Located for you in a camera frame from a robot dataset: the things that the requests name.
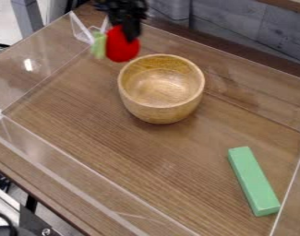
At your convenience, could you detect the black equipment under table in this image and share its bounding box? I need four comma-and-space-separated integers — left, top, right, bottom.
0, 173, 61, 236

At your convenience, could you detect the grey post behind table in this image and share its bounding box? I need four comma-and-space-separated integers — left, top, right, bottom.
9, 0, 43, 38

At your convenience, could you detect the clear acrylic corner bracket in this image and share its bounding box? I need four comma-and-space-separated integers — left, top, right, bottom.
70, 11, 108, 45

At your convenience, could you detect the clear acrylic enclosure wall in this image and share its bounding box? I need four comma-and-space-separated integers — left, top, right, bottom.
0, 18, 300, 236

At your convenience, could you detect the light wooden bowl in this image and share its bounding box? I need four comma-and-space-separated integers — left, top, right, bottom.
118, 53, 205, 124

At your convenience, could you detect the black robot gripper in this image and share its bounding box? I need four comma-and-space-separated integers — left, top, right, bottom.
94, 0, 148, 42

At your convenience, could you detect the green rectangular block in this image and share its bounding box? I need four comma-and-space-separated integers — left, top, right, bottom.
229, 147, 280, 217

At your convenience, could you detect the red felt fruit green leaf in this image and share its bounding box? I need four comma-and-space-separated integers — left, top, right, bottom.
90, 25, 140, 63

